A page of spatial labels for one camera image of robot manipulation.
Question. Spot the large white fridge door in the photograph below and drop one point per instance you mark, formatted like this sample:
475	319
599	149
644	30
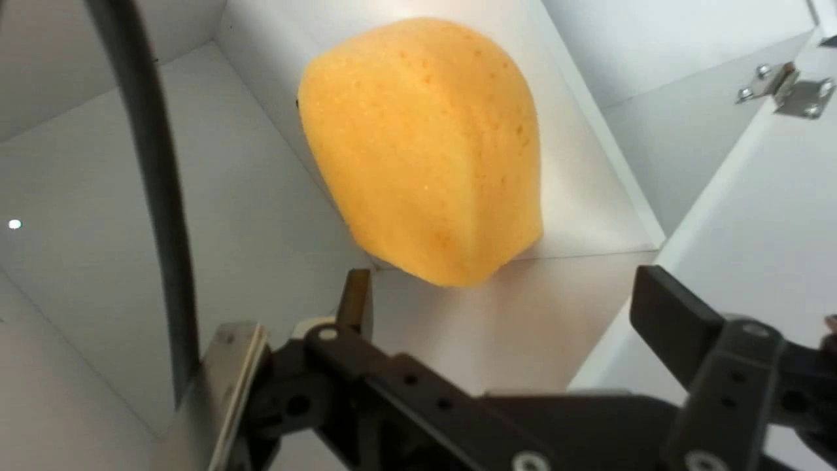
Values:
768	226

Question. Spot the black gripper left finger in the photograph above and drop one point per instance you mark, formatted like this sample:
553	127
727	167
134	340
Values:
357	382

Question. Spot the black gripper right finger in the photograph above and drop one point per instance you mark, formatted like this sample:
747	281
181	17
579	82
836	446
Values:
723	367

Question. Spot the white toy play kitchen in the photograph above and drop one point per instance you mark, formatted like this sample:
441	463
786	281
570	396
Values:
86	174

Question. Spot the silver metal bracket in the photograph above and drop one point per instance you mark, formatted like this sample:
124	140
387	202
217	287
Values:
230	393

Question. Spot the small metal door hinge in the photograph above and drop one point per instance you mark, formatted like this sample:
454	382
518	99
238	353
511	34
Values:
799	93

